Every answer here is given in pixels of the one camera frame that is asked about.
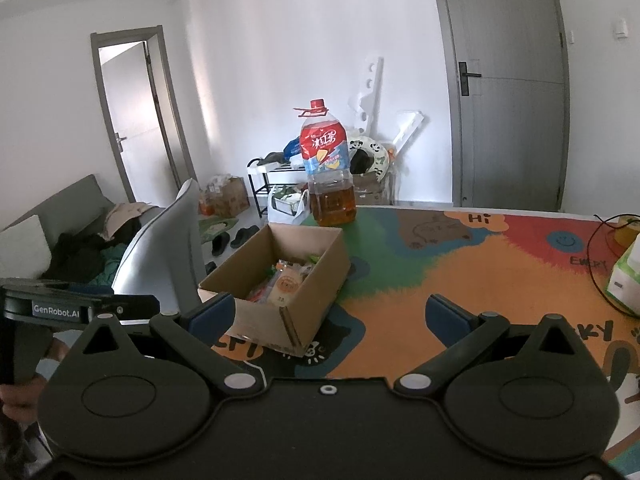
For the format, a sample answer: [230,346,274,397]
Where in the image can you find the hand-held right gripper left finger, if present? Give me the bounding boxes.
[75,292,263,396]

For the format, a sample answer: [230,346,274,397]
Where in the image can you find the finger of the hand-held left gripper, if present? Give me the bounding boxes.
[97,295,161,320]

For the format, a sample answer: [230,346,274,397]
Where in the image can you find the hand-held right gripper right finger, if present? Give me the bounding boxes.
[395,294,591,396]

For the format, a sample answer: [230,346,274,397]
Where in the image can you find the brown cardboard box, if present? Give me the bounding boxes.
[197,224,351,358]

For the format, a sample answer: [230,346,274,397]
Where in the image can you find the person's left hand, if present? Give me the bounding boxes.
[0,384,43,423]

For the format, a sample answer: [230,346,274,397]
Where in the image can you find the dark clothing pile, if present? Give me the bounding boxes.
[42,230,131,286]

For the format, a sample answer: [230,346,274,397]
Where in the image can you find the grey chair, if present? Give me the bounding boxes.
[111,178,207,311]

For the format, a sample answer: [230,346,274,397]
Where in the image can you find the white pillow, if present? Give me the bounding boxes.
[0,215,51,281]

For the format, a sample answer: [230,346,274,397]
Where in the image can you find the beige packet round orange label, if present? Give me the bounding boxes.
[267,270,308,307]

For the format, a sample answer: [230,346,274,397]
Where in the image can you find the green floor mat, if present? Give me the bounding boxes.
[197,215,241,241]

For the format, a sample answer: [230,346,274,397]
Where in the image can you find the beige clothing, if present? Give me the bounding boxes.
[102,201,156,241]

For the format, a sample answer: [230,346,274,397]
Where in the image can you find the grey green sofa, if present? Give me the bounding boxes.
[0,175,166,291]

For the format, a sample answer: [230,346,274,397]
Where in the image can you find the brown carton of bottles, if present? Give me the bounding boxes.
[202,175,251,217]

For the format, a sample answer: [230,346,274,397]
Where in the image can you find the white plastic shopping bag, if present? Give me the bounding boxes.
[267,185,311,225]

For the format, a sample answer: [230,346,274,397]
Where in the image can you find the black shoe rack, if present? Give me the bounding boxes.
[247,157,311,218]

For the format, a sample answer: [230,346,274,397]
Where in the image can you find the brown shipping carton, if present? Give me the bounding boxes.
[352,172,391,206]

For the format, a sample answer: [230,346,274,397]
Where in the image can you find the green white tissue box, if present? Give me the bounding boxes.
[605,237,640,317]

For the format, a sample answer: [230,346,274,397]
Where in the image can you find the large tea bottle red cap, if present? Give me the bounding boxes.
[293,99,357,227]

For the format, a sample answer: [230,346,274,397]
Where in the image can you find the short white foam piece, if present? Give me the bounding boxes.
[392,110,426,153]

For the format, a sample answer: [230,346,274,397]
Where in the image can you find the grey door with black lock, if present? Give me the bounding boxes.
[430,0,571,211]

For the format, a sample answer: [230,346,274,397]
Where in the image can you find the tall white foam piece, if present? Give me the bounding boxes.
[350,56,383,133]

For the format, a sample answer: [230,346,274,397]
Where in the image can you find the black cable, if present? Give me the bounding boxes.
[587,214,640,318]

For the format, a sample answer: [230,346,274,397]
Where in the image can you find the grey door with silver handle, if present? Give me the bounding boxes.
[91,25,198,206]

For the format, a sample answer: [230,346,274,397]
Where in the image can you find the black door lock handle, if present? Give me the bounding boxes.
[458,61,482,97]

